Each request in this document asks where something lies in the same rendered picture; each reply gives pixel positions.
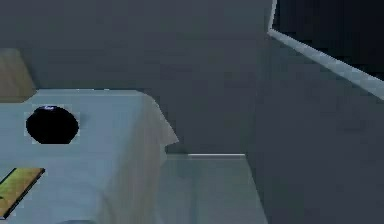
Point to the pale blue bed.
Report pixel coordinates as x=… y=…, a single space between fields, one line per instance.
x=110 y=140

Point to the black ball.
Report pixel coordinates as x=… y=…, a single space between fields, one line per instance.
x=52 y=125

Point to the dark window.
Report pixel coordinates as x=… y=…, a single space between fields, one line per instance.
x=333 y=30

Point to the tan wooden headboard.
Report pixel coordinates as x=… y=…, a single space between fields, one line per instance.
x=13 y=76

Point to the yellow book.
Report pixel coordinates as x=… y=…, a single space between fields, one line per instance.
x=16 y=190

